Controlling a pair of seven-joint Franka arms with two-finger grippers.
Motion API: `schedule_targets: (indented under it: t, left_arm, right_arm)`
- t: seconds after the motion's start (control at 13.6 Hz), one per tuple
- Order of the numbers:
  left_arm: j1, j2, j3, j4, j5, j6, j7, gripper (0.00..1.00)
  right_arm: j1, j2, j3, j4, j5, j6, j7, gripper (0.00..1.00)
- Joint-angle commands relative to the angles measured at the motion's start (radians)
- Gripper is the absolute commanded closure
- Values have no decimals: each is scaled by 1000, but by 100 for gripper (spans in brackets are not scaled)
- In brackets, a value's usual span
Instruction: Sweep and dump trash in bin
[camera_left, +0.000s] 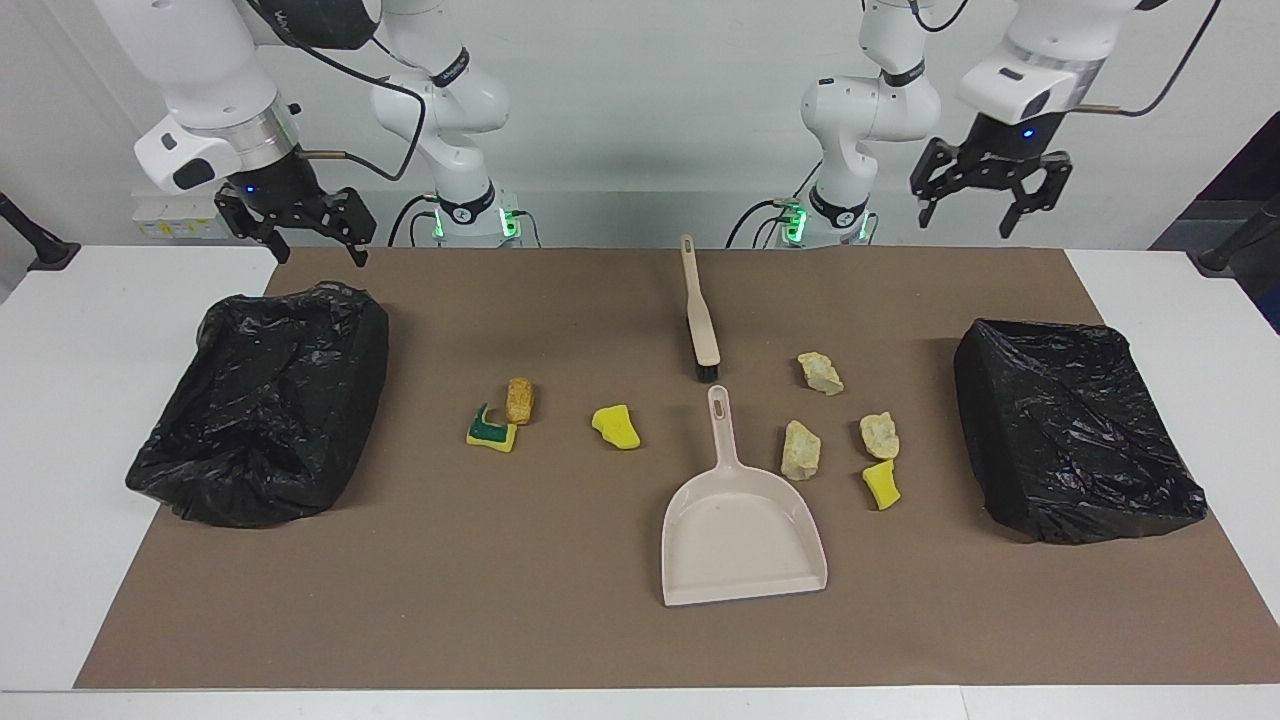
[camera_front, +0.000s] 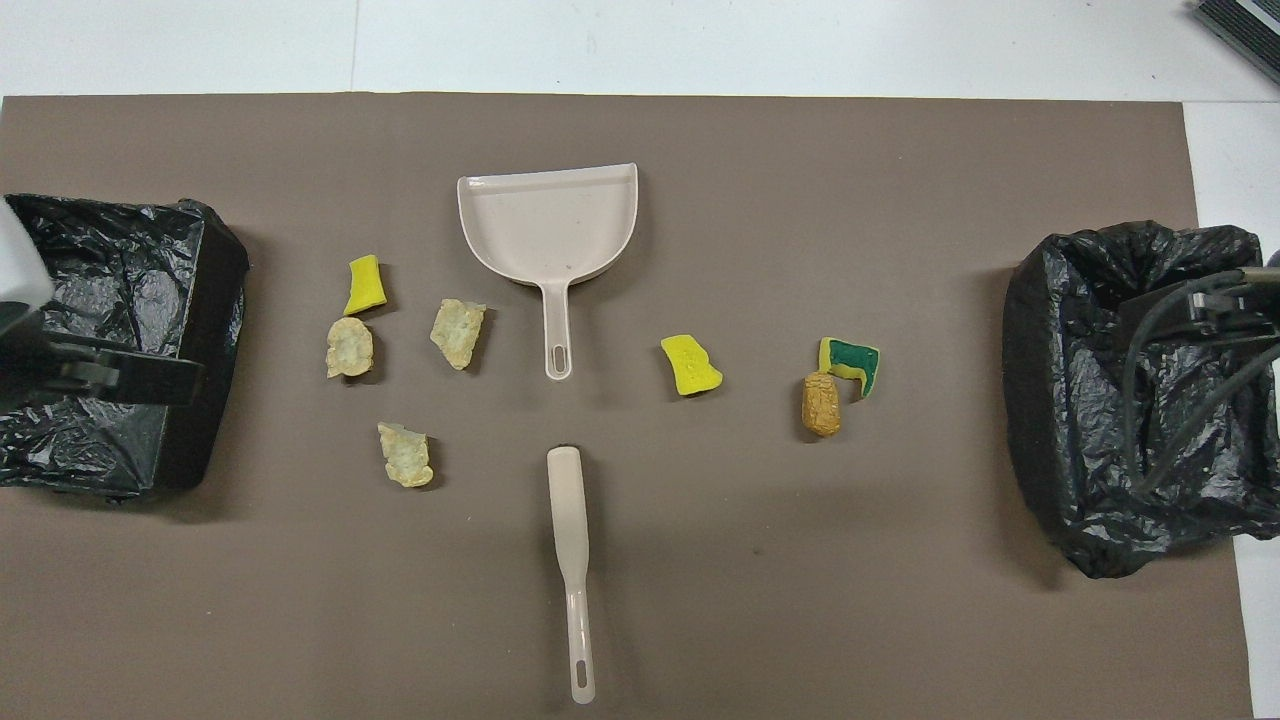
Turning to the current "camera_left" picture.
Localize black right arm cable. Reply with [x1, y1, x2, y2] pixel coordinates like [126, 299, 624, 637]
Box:
[245, 0, 429, 183]

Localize white wall socket box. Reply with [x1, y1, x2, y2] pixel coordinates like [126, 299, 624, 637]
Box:
[132, 195, 233, 241]

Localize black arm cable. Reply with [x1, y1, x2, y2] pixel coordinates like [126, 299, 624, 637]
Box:
[245, 0, 429, 183]
[905, 0, 1226, 116]

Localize croissant shaped bread piece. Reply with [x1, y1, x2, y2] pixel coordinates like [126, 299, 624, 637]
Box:
[859, 411, 901, 461]

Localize bin with loose black bag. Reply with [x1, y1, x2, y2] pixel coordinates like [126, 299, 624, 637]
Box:
[125, 282, 391, 529]

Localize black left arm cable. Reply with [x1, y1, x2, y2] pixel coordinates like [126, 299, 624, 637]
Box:
[905, 0, 1226, 116]

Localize green and yellow sponge piece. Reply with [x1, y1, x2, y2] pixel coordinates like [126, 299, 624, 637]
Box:
[465, 403, 519, 454]

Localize pale bread chunk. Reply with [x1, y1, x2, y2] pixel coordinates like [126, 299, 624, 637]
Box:
[780, 420, 823, 482]
[796, 352, 845, 397]

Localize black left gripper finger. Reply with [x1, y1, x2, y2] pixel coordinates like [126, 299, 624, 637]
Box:
[910, 138, 966, 229]
[1000, 155, 1073, 239]

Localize beige plastic dustpan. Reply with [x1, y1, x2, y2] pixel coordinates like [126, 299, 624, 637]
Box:
[660, 385, 829, 608]

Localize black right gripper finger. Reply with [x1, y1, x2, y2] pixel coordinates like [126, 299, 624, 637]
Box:
[215, 195, 291, 266]
[322, 187, 378, 268]

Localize black stand leg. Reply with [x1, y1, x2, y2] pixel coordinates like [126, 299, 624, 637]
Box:
[1187, 195, 1280, 276]
[0, 190, 81, 273]

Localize bin with tight black bag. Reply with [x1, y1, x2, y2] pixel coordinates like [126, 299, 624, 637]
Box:
[952, 318, 1209, 546]

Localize black base cable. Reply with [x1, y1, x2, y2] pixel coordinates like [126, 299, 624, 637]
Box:
[725, 198, 793, 248]
[388, 193, 441, 248]

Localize beige hand brush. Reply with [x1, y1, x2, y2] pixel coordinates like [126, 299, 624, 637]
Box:
[680, 235, 721, 383]

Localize brown table mat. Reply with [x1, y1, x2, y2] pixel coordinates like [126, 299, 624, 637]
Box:
[75, 247, 1280, 691]

